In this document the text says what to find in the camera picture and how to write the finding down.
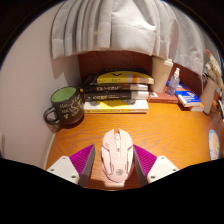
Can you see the dark mug green inside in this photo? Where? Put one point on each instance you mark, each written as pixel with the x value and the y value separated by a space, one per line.
pixel 68 108

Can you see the yellow and white book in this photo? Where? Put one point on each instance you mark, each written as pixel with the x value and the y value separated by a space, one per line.
pixel 116 106

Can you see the white jug vase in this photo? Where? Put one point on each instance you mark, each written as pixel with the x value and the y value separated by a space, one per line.
pixel 208 96

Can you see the round cartoon mouse pad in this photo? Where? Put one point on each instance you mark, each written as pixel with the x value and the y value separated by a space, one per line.
pixel 214 145

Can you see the flat red book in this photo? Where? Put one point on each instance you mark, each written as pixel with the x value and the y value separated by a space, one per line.
pixel 160 98

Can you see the blue cover book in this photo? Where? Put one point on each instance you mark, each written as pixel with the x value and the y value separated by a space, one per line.
pixel 188 96

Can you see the pink computer mouse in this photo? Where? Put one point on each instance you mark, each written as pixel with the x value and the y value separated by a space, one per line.
pixel 116 156

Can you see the yellow and black book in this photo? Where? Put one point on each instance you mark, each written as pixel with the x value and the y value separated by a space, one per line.
pixel 123 77

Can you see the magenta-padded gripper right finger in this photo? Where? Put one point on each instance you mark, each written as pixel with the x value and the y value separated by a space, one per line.
pixel 161 168

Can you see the white pleated curtain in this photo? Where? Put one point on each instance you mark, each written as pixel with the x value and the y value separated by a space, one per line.
pixel 126 23

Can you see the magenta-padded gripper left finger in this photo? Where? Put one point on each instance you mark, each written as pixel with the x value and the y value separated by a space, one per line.
pixel 63 168

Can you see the clear spray bottle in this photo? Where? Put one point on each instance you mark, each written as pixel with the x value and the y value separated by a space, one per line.
pixel 172 85

